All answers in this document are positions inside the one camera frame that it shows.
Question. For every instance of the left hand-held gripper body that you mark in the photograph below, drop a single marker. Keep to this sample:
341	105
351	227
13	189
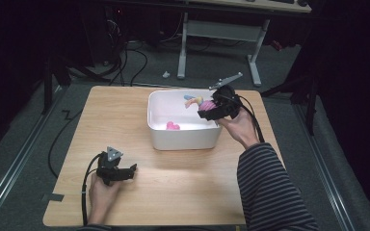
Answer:
109	168

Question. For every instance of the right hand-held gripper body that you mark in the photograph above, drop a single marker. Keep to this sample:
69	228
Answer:
226	101

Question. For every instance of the white plastic bin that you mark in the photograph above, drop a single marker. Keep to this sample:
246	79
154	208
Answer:
179	134

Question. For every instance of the pink bone chew toy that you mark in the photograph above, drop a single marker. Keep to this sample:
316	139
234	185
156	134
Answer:
172	126

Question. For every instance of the person's left hand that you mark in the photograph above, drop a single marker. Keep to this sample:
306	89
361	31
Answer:
102	195

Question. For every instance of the person's right hand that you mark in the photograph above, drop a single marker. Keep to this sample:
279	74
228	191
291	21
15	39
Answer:
241	128

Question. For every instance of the white paper scrap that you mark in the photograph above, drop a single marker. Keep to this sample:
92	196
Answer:
166	74

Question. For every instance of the grey tape strip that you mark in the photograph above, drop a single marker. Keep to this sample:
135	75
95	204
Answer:
55	197

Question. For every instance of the white-legged desk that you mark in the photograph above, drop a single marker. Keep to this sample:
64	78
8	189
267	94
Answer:
220	30

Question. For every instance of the red object under desk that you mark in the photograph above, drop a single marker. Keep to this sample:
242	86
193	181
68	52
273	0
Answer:
277	45

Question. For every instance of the black metal stand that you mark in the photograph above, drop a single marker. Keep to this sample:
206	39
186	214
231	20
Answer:
53	80
305	96

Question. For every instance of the dark computer tower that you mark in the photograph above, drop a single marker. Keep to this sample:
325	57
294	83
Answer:
104	32

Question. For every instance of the metal floor rail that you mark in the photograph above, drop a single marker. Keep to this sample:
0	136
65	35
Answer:
16	154
324	166

